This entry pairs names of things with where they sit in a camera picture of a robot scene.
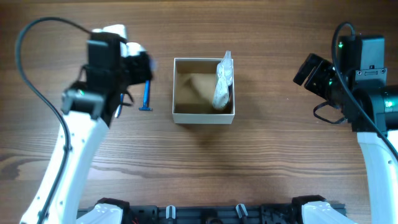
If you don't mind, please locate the blue white toothbrush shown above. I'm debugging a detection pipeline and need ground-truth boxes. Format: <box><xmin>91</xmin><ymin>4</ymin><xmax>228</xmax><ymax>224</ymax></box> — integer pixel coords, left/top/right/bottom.
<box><xmin>114</xmin><ymin>93</ymin><xmax>124</xmax><ymax>118</ymax></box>

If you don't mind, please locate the white printed tube bottle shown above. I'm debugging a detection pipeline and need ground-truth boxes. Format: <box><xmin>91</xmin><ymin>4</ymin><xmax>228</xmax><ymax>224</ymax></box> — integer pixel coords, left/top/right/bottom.
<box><xmin>212</xmin><ymin>77</ymin><xmax>229</xmax><ymax>110</ymax></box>

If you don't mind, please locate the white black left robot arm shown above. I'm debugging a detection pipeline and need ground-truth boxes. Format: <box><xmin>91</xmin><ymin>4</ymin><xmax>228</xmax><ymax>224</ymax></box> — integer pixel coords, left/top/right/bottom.
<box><xmin>21</xmin><ymin>24</ymin><xmax>152</xmax><ymax>223</ymax></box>

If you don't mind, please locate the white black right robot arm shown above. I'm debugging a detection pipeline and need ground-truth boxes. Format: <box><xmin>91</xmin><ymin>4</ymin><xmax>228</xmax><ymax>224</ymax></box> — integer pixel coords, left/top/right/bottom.
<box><xmin>294</xmin><ymin>35</ymin><xmax>397</xmax><ymax>223</ymax></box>

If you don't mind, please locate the blue disposable razor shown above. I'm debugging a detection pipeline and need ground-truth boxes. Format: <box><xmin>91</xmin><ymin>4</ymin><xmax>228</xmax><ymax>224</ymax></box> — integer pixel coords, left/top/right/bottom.
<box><xmin>139</xmin><ymin>80</ymin><xmax>152</xmax><ymax>111</ymax></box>

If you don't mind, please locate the open cardboard box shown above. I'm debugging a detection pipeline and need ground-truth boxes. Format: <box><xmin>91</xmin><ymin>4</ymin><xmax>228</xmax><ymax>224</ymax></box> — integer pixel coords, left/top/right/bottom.
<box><xmin>172</xmin><ymin>58</ymin><xmax>235</xmax><ymax>124</ymax></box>

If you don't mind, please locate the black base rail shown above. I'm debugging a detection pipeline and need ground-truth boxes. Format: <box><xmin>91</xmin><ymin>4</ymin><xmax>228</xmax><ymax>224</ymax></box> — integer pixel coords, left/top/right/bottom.
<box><xmin>77</xmin><ymin>203</ymin><xmax>347</xmax><ymax>224</ymax></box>

